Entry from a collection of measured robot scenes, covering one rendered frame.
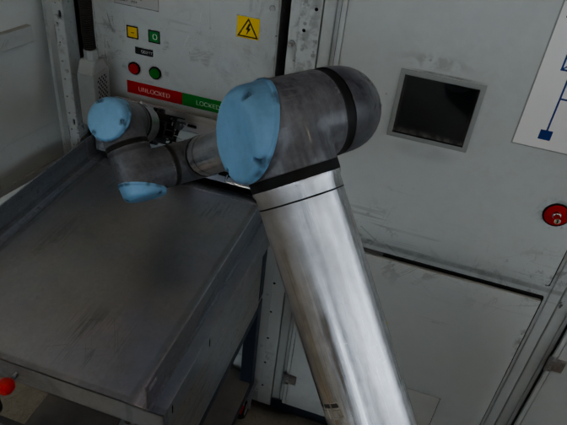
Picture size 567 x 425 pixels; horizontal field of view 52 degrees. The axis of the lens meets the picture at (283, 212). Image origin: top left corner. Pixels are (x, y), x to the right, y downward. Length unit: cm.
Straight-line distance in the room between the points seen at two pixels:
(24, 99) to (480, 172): 114
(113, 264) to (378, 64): 74
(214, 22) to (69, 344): 79
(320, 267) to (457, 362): 113
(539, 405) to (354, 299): 123
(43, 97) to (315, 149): 113
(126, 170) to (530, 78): 83
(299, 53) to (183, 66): 33
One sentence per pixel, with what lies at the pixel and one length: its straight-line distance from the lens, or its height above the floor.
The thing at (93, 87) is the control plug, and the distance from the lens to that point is 156.
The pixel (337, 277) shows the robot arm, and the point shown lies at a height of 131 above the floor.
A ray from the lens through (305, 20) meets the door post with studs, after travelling 133.
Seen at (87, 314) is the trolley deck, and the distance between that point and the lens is 129.
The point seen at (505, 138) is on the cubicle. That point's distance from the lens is 135.
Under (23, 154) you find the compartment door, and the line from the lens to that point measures 172.
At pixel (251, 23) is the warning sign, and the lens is 142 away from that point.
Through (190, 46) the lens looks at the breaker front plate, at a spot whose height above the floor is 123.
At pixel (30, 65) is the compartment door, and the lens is 165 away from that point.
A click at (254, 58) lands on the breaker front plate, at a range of 144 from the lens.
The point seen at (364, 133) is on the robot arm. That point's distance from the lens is 76.
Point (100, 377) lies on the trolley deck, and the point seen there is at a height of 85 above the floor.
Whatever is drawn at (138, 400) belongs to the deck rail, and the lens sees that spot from 114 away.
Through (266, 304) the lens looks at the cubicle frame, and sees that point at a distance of 180.
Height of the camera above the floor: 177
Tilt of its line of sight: 36 degrees down
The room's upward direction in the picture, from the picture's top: 7 degrees clockwise
